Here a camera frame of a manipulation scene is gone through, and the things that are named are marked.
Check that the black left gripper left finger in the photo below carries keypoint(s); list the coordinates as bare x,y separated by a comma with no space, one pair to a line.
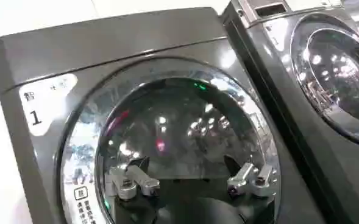
134,179

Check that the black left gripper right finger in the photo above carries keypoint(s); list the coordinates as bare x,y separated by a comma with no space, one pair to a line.
252,179

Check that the white instruction sticker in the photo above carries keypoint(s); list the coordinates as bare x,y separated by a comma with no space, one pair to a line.
83,205

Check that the round glass dryer door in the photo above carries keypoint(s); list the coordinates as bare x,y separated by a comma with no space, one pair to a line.
334,73
179,143

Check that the grey dryer numbered one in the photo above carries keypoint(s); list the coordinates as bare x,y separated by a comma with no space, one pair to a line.
112,115

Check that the grey dryer with coin slot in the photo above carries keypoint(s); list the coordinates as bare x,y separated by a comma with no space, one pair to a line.
313,115

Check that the white number label sticker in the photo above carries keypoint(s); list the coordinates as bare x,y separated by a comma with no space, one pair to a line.
43,102

